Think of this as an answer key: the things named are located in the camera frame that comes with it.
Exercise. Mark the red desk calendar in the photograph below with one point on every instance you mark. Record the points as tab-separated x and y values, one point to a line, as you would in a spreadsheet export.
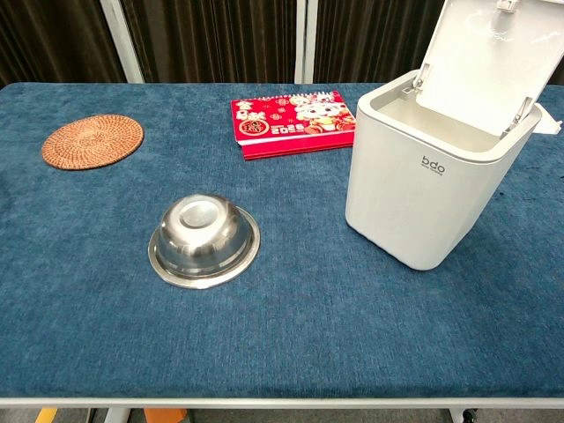
286	119

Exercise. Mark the white square box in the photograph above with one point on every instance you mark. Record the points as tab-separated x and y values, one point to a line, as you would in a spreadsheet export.
396	198

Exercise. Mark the blue tablecloth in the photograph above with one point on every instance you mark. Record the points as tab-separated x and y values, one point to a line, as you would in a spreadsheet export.
308	330

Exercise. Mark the round woven rattan coaster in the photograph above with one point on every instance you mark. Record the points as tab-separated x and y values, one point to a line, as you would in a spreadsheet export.
92	141

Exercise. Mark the stainless steel bowl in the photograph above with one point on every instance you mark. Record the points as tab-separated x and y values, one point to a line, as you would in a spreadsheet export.
202	238

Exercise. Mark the white partition post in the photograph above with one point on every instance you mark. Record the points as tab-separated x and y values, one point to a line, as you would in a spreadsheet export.
121	44
306	44

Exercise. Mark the dark brown curtain panel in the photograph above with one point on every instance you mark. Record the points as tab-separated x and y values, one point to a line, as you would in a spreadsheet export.
53	35
211	35
374	35

